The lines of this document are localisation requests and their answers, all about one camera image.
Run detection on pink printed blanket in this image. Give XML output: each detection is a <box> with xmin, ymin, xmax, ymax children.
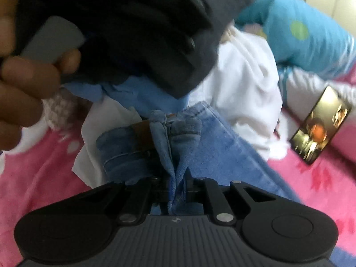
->
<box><xmin>0</xmin><ymin>61</ymin><xmax>356</xmax><ymax>267</ymax></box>

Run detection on smartphone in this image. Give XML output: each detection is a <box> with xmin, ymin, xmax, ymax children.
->
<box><xmin>289</xmin><ymin>86</ymin><xmax>352</xmax><ymax>165</ymax></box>

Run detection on light blue cloth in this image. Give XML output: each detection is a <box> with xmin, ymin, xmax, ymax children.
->
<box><xmin>66</xmin><ymin>75</ymin><xmax>190</xmax><ymax>118</ymax></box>

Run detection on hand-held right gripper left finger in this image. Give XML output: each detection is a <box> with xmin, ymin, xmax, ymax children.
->
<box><xmin>83</xmin><ymin>176</ymin><xmax>170</xmax><ymax>225</ymax></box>

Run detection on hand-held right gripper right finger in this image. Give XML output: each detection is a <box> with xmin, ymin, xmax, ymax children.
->
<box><xmin>185</xmin><ymin>176</ymin><xmax>277</xmax><ymax>225</ymax></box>

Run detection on person's left hand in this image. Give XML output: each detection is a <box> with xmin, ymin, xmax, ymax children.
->
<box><xmin>0</xmin><ymin>0</ymin><xmax>83</xmax><ymax>151</ymax></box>

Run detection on teal cloth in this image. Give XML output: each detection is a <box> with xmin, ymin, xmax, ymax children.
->
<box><xmin>236</xmin><ymin>0</ymin><xmax>356</xmax><ymax>79</ymax></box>

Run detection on blue jeans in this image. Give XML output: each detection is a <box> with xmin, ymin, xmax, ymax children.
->
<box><xmin>96</xmin><ymin>101</ymin><xmax>302</xmax><ymax>216</ymax></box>

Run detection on white cloth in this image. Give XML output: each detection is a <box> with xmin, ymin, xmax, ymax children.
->
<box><xmin>72</xmin><ymin>28</ymin><xmax>290</xmax><ymax>187</ymax></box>

